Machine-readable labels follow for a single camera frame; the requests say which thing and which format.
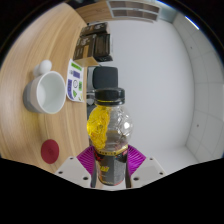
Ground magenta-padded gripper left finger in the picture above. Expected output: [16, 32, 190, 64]
[54, 145, 99, 189]

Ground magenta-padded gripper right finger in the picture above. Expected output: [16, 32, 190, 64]
[126, 144, 170, 189]

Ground clear bottle with black cap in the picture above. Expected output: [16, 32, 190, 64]
[86, 87, 134, 187]

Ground flat round red coaster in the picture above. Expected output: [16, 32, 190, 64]
[40, 139, 60, 165]

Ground grey and white mug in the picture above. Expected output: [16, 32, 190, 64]
[22, 59, 67, 115]

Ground white leaflet with coloured prints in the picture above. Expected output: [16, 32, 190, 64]
[65, 58, 86, 103]

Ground black office chair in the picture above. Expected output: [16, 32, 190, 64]
[85, 65, 120, 90]

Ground large dark brown carton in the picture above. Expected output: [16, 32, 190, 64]
[73, 32, 114, 68]

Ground small dark brown carton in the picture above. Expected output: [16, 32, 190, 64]
[79, 22, 111, 36]

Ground wooden cabinet with glass doors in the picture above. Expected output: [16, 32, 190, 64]
[74, 0, 161, 24]

